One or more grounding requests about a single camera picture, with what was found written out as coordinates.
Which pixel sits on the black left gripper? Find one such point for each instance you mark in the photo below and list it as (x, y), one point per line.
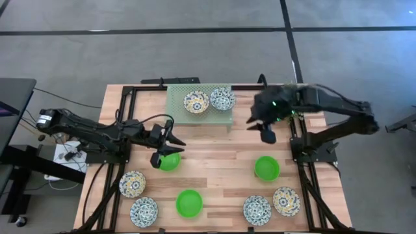
(157, 136)

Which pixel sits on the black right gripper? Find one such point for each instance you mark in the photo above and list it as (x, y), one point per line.
(273, 104)

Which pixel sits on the teal floral ceramic bowl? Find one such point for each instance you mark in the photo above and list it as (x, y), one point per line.
(257, 210)
(144, 212)
(223, 98)

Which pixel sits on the yellow floral ceramic bowl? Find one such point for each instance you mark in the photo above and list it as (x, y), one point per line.
(196, 102)
(132, 184)
(286, 201)

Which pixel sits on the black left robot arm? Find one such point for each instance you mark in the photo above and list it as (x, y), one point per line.
(84, 131)

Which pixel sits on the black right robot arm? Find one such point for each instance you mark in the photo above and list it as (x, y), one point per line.
(341, 104)

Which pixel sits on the green plastic bowl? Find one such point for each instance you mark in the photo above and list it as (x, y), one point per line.
(189, 203)
(267, 168)
(172, 164)

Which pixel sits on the pale green perforated metal shelf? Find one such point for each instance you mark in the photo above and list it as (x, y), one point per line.
(177, 113)

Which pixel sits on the white power strip with adapters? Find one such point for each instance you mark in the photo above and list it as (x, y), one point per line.
(70, 156)

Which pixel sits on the black desk stand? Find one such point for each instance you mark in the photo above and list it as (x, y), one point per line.
(39, 164)

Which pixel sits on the dark grey desk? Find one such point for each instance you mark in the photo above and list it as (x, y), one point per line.
(16, 104)

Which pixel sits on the black caster wheel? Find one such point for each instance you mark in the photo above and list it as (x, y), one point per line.
(20, 221)

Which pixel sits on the black table-level camera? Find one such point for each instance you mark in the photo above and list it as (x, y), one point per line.
(250, 230)

